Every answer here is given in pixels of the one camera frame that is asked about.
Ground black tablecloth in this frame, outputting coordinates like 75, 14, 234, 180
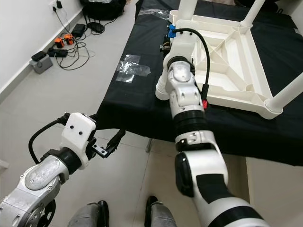
97, 0, 303, 166

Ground black floor cable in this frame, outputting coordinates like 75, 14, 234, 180
58, 28, 91, 72

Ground grey box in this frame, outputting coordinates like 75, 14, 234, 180
30, 51, 54, 75

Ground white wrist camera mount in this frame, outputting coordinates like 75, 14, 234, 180
163, 26, 200, 67
61, 112, 98, 170

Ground black power strip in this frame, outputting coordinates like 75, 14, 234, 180
47, 48, 68, 58

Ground grey left robot foot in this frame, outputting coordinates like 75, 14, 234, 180
68, 201, 110, 227

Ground black power adapter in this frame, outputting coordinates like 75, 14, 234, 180
71, 23, 87, 36

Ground clear tape strip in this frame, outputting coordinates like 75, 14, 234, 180
134, 10, 171, 21

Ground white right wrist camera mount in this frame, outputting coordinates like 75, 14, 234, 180
163, 26, 200, 67

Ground grey right robot foot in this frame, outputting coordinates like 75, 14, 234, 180
144, 196, 181, 227

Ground black cable with blue plug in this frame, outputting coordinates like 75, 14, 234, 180
167, 23, 212, 107

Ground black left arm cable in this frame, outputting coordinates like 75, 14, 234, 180
28, 113, 70, 164

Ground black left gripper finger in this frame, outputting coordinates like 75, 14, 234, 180
106, 129, 126, 155

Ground grey robot foot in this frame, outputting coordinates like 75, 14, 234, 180
68, 201, 110, 227
144, 196, 181, 227

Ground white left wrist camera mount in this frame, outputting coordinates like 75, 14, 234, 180
61, 112, 98, 170

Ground white plastic children table top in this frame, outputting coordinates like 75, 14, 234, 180
155, 11, 303, 120

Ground black round device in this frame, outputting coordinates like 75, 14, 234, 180
87, 22, 105, 34

